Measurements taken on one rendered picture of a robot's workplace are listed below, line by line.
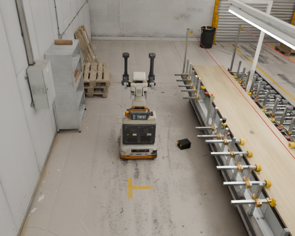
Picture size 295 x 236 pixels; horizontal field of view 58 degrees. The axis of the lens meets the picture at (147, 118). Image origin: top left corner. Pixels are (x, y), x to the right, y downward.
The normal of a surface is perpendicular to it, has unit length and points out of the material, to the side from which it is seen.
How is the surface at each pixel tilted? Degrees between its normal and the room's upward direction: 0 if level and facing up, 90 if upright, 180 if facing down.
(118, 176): 0
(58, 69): 90
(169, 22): 90
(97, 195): 0
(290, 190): 0
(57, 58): 90
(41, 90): 90
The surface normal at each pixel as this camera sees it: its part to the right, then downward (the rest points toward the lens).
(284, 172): 0.04, -0.85
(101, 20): 0.07, 0.53
